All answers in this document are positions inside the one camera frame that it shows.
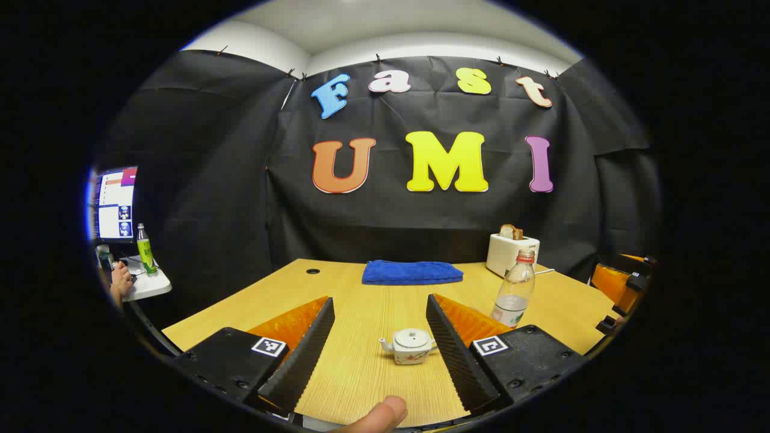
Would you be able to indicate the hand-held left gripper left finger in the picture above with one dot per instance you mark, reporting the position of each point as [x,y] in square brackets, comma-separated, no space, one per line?
[313,337]

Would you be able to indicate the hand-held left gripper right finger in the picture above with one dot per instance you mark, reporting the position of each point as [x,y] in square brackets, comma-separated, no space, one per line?
[448,337]

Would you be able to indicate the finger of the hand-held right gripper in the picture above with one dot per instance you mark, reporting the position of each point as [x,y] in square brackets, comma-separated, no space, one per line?
[640,259]
[610,285]

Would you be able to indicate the white teacup lid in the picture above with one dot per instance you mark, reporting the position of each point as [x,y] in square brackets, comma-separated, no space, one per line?
[411,338]

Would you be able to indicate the white floral teacup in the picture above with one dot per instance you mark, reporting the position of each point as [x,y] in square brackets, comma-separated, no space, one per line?
[409,358]

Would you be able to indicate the clear plastic water bottle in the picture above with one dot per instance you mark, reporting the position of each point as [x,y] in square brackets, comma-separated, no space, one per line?
[512,288]

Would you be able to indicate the green drink bottle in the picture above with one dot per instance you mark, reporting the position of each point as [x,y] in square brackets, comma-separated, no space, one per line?
[146,252]

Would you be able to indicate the folded blue towel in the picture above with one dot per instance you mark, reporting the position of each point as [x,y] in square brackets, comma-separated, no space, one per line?
[412,272]

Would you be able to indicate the white toaster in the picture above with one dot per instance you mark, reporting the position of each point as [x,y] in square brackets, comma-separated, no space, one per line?
[505,255]

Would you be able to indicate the bread slice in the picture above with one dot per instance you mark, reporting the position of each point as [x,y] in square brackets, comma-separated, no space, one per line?
[510,231]

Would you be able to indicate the black backdrop cloth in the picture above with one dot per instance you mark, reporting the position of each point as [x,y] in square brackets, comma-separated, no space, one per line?
[391,222]

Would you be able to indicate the white side desk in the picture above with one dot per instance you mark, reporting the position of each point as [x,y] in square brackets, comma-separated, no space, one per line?
[150,285]

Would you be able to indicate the computer monitor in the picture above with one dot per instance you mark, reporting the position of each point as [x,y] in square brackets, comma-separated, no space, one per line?
[114,204]

